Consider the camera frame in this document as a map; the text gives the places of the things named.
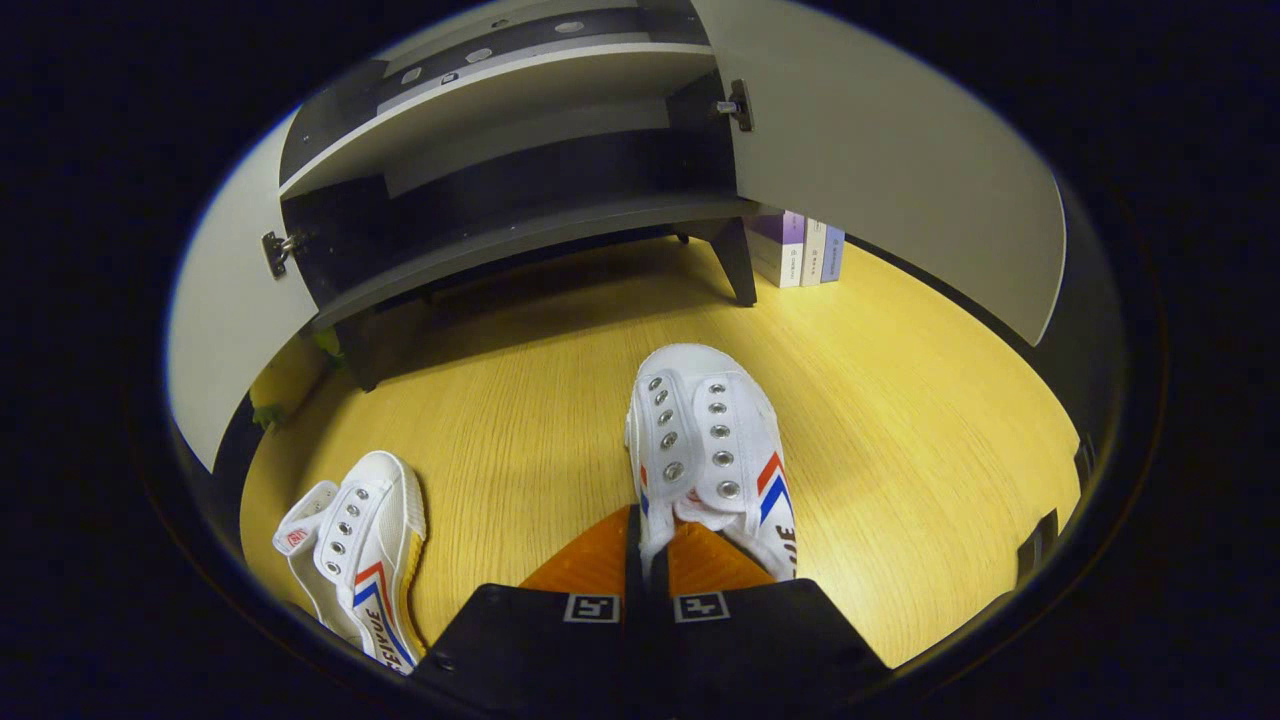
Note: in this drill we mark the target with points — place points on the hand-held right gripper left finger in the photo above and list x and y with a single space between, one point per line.
560 650

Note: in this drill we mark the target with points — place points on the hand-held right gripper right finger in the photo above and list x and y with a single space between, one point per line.
760 650

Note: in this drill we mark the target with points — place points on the white canvas shoe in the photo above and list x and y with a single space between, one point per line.
365 540
700 420

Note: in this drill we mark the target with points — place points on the white shoe cabinet door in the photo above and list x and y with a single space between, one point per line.
225 320
900 160

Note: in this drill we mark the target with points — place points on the white shoe cabinet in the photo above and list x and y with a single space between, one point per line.
500 170

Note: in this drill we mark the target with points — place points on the white cabinet shelf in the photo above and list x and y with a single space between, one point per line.
480 110

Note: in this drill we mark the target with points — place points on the purple book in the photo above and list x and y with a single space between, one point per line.
778 250

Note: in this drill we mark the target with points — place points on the white book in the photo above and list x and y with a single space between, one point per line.
814 252

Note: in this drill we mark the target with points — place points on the black backdrop cloth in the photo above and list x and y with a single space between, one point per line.
1090 330

